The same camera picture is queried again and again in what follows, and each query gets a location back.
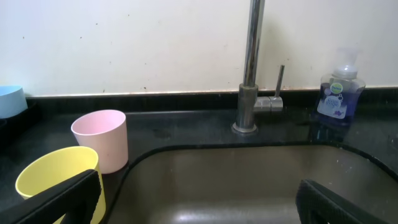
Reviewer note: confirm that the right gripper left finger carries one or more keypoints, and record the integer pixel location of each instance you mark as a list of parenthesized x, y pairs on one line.
[(77, 193)]

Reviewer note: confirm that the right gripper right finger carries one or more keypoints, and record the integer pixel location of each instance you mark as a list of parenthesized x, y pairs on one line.
[(317, 205)]

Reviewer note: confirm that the yellow cup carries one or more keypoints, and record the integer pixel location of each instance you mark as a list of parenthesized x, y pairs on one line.
[(56, 168)]

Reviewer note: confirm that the pink cup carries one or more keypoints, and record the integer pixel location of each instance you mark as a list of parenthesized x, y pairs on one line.
[(105, 146)]

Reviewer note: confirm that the steel sink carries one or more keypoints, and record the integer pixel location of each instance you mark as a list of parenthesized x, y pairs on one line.
[(233, 180)]

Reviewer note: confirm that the blue soap bottle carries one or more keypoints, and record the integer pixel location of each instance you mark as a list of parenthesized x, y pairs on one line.
[(339, 102)]

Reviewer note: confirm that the blue cup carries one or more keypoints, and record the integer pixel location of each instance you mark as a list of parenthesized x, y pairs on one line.
[(11, 102)]

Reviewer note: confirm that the steel tap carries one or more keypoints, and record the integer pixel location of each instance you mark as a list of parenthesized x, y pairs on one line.
[(247, 105)]

